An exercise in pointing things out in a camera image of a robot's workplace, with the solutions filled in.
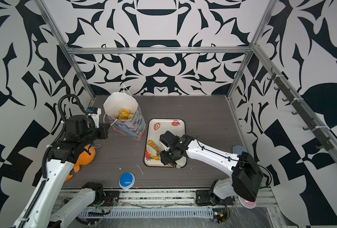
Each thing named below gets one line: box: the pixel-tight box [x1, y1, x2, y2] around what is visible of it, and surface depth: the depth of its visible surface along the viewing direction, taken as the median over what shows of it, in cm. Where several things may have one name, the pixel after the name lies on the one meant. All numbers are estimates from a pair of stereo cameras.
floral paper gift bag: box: [102, 91, 147, 141], surface depth 89 cm
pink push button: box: [237, 194, 257, 209], surface depth 73 cm
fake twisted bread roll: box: [117, 108, 131, 123], surface depth 96 cm
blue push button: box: [118, 171, 136, 190], surface depth 80 cm
